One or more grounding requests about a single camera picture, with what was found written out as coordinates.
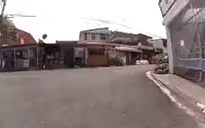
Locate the row of shop buildings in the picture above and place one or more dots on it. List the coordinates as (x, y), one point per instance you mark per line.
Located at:
(90, 50)

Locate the grey asphalt road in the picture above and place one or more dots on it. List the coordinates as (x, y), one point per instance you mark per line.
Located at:
(73, 100)

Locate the green bush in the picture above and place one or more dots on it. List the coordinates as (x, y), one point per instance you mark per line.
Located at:
(162, 68)

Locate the white-edged concrete pavement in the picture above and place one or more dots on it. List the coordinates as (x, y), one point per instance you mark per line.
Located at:
(186, 90)

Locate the grey building with metal fence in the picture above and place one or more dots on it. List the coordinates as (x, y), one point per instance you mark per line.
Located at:
(193, 40)

